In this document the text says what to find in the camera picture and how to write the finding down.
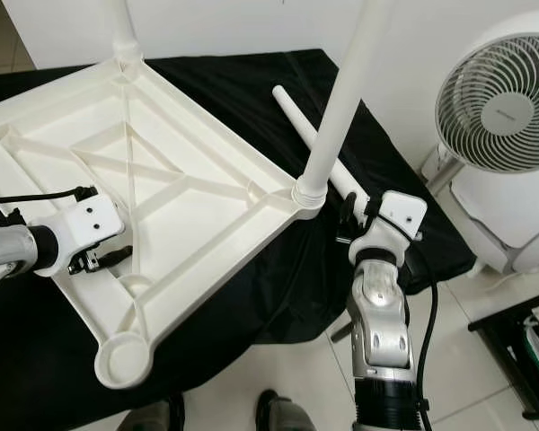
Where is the white plastic table top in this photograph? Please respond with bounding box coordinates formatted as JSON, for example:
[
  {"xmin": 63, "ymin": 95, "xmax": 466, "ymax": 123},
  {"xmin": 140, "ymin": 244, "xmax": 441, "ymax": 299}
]
[{"xmin": 0, "ymin": 54, "xmax": 326, "ymax": 389}]

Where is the black tablecloth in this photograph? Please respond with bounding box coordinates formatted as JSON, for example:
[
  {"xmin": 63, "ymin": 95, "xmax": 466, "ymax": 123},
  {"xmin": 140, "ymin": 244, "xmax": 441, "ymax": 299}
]
[{"xmin": 0, "ymin": 49, "xmax": 477, "ymax": 431}]

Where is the grey left robot foot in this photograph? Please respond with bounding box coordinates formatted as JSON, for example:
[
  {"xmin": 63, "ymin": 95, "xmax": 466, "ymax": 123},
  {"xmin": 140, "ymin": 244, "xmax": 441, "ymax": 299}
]
[{"xmin": 126, "ymin": 404, "xmax": 185, "ymax": 431}]

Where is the grey robot foot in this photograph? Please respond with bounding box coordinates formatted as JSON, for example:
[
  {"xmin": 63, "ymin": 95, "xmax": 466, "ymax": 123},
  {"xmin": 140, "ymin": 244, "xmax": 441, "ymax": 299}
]
[
  {"xmin": 256, "ymin": 389, "xmax": 324, "ymax": 431},
  {"xmin": 126, "ymin": 404, "xmax": 185, "ymax": 431}
]

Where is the white floor fan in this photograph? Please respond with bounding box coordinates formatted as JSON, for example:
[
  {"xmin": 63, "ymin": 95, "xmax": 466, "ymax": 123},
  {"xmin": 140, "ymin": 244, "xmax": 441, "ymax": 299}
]
[{"xmin": 420, "ymin": 9, "xmax": 539, "ymax": 275}]

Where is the grey right robot foot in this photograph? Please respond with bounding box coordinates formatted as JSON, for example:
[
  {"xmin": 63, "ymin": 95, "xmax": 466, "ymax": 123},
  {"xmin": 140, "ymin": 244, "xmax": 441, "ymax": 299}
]
[{"xmin": 256, "ymin": 389, "xmax": 324, "ymax": 431}]

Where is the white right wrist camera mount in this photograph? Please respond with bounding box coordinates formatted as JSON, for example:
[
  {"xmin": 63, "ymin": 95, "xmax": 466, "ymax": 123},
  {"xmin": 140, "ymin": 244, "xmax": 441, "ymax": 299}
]
[{"xmin": 350, "ymin": 190, "xmax": 429, "ymax": 261}]

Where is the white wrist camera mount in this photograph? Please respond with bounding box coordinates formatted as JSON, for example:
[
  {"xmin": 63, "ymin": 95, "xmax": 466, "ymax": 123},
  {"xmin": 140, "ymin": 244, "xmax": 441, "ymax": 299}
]
[
  {"xmin": 47, "ymin": 196, "xmax": 127, "ymax": 277},
  {"xmin": 350, "ymin": 190, "xmax": 429, "ymax": 261}
]

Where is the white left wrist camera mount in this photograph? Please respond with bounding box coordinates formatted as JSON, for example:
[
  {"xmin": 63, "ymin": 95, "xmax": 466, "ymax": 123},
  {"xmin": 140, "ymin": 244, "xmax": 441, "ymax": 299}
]
[{"xmin": 47, "ymin": 196, "xmax": 127, "ymax": 277}]

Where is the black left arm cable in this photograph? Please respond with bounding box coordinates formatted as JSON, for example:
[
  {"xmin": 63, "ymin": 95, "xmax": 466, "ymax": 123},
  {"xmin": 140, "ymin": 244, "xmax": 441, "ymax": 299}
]
[{"xmin": 0, "ymin": 186, "xmax": 98, "ymax": 206}]

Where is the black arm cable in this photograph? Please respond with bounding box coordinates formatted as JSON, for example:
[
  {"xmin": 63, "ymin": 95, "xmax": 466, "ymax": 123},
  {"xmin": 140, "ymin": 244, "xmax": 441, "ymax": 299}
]
[
  {"xmin": 0, "ymin": 186, "xmax": 98, "ymax": 206},
  {"xmin": 373, "ymin": 202, "xmax": 439, "ymax": 423}
]

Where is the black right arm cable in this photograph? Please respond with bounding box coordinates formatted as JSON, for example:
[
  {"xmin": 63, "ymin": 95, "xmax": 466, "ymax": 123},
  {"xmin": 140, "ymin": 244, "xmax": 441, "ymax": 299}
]
[{"xmin": 373, "ymin": 202, "xmax": 439, "ymax": 423}]

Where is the black metal furniture frame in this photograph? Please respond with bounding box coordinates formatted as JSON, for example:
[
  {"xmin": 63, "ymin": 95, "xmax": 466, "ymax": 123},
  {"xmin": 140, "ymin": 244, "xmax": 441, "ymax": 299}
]
[{"xmin": 467, "ymin": 301, "xmax": 539, "ymax": 421}]

